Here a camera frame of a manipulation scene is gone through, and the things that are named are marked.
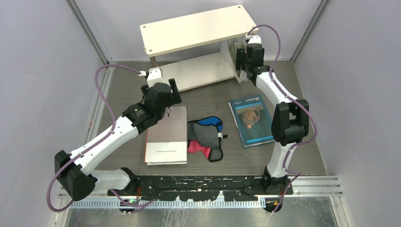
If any orange book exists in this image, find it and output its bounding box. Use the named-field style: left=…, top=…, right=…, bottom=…
left=144, top=129, right=149, bottom=164

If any white two-tier shelf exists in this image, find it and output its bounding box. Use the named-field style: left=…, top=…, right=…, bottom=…
left=140, top=5, right=256, bottom=91

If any grey white portfolio file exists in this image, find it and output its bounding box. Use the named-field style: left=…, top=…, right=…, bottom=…
left=147, top=106, right=188, bottom=166

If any white Singularity book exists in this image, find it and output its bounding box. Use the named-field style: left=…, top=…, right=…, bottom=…
left=220, top=36, right=248, bottom=84

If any blue Humor book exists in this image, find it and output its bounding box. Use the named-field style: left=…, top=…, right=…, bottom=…
left=228, top=95, right=274, bottom=148

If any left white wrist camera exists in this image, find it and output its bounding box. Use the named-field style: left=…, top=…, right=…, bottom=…
left=139, top=67, right=166, bottom=87

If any blue grey red cloth pile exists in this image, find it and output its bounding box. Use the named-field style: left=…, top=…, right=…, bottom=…
left=187, top=116, right=227, bottom=162

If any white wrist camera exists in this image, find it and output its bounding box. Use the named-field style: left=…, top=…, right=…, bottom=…
left=139, top=67, right=166, bottom=87
left=245, top=34, right=262, bottom=45

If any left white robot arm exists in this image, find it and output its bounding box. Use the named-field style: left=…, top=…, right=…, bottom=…
left=54, top=79, right=182, bottom=201

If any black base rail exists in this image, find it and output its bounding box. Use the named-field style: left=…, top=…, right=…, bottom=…
left=116, top=175, right=293, bottom=201

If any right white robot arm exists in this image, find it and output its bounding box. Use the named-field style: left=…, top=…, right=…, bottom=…
left=235, top=43, right=309, bottom=194

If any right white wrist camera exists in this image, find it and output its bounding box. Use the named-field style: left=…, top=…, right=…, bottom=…
left=245, top=34, right=262, bottom=45

